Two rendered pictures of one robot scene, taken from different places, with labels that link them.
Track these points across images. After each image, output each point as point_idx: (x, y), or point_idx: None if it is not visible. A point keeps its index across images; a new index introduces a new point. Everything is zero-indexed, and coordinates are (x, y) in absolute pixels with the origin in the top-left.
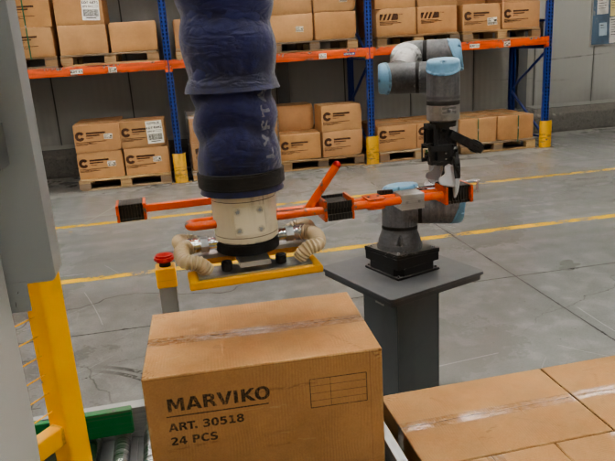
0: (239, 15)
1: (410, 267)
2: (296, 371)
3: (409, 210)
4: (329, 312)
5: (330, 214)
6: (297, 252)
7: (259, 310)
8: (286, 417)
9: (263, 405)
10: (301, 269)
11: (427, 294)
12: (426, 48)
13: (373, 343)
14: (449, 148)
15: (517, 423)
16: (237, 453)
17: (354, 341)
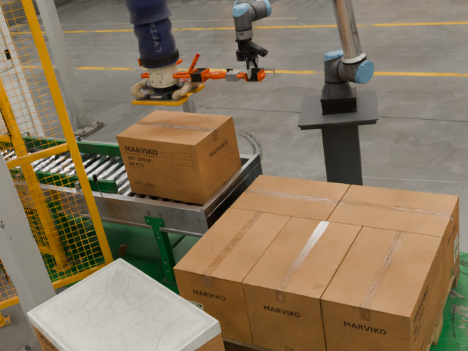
0: None
1: (331, 107)
2: (165, 147)
3: (332, 71)
4: (208, 125)
5: (192, 79)
6: (173, 95)
7: (189, 117)
8: (165, 165)
9: (156, 157)
10: (170, 103)
11: (329, 126)
12: None
13: (196, 142)
14: (244, 53)
15: (292, 203)
16: (151, 175)
17: (191, 140)
